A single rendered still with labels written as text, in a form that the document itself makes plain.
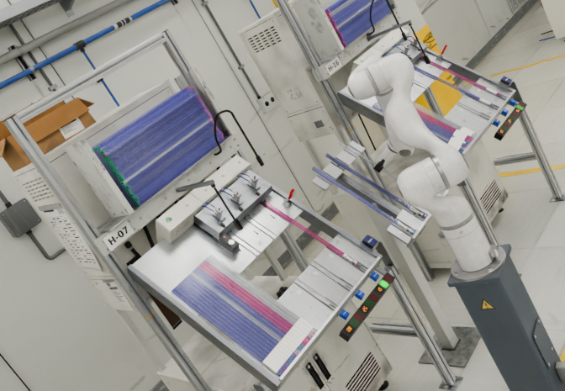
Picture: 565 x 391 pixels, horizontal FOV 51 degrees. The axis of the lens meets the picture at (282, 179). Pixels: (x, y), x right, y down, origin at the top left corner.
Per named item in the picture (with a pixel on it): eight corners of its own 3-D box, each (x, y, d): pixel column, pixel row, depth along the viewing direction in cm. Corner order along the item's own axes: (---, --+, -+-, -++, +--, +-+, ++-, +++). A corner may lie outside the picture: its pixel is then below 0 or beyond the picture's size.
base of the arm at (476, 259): (511, 242, 206) (489, 198, 201) (499, 277, 192) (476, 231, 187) (460, 250, 218) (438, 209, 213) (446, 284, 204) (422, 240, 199)
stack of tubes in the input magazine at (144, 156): (227, 139, 255) (193, 83, 248) (138, 207, 225) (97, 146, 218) (210, 143, 264) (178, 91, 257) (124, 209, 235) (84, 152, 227)
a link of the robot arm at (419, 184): (477, 219, 193) (447, 156, 187) (425, 243, 196) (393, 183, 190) (467, 204, 205) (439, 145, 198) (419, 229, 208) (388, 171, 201)
